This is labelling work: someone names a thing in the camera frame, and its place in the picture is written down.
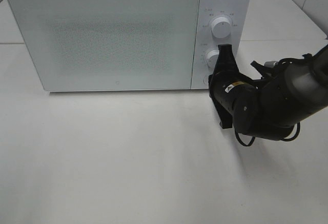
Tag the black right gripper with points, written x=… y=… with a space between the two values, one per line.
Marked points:
x=226 y=88

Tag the white microwave knob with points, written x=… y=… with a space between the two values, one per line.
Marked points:
x=221 y=26
x=211 y=58

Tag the white round door button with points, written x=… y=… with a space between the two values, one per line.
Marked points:
x=206 y=80

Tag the white microwave door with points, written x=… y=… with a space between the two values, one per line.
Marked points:
x=101 y=45

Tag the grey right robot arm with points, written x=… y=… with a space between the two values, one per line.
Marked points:
x=272 y=107

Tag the white microwave oven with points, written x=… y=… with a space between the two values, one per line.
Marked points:
x=220 y=1

